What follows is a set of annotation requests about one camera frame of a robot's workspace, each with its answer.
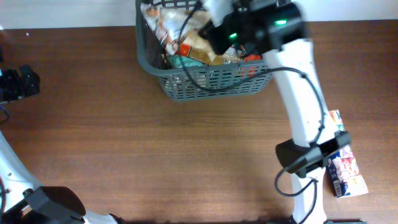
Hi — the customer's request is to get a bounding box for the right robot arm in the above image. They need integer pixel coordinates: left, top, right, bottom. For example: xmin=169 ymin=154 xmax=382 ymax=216
xmin=200 ymin=1 xmax=351 ymax=223

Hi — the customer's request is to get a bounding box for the beige white snack bag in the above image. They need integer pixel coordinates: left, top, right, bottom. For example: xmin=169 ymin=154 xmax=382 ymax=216
xmin=140 ymin=3 xmax=211 ymax=55

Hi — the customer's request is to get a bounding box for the right black cable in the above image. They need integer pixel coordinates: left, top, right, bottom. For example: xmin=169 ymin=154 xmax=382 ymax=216
xmin=177 ymin=0 xmax=327 ymax=224

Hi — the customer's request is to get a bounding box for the left black cable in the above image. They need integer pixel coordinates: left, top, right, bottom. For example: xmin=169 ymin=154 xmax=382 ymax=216
xmin=0 ymin=105 xmax=11 ymax=125

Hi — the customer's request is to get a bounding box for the grey plastic basket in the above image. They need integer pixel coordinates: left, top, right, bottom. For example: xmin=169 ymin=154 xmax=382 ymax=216
xmin=136 ymin=1 xmax=272 ymax=101

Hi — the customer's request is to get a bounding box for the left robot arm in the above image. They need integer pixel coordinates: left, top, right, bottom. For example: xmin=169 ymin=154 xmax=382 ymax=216
xmin=1 ymin=65 xmax=125 ymax=224

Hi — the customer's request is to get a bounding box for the light teal snack packet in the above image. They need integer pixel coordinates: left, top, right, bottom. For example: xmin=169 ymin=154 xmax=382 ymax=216
xmin=169 ymin=55 xmax=203 ymax=68

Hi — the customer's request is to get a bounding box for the blue Kleenex tissue pack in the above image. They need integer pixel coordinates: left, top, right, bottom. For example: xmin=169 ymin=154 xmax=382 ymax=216
xmin=326 ymin=109 xmax=369 ymax=198

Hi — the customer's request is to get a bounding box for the black cable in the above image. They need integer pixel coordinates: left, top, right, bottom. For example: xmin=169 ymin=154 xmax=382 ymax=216
xmin=0 ymin=105 xmax=11 ymax=125
xmin=177 ymin=0 xmax=327 ymax=224

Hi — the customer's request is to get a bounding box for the yellow orange pasta packet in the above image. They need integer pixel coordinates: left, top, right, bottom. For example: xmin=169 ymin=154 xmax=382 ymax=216
xmin=177 ymin=30 xmax=261 ymax=66

